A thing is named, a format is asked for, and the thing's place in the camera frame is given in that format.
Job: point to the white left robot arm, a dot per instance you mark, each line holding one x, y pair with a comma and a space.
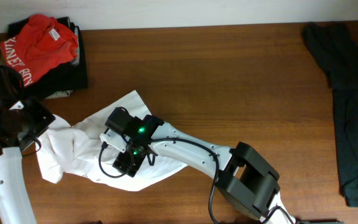
15, 206

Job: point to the grey folded garment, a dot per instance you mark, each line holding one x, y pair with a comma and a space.
60, 94

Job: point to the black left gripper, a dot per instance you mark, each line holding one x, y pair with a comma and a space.
47, 117

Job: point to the white t-shirt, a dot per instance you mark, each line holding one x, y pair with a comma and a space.
77, 150

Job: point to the dark green trousers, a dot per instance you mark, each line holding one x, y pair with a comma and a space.
335, 52

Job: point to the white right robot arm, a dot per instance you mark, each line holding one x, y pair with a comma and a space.
243, 177

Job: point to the red printed t-shirt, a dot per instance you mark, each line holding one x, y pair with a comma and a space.
41, 45

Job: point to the black folded garment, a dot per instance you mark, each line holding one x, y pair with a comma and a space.
67, 76

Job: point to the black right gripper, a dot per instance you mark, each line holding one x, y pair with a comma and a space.
126, 163

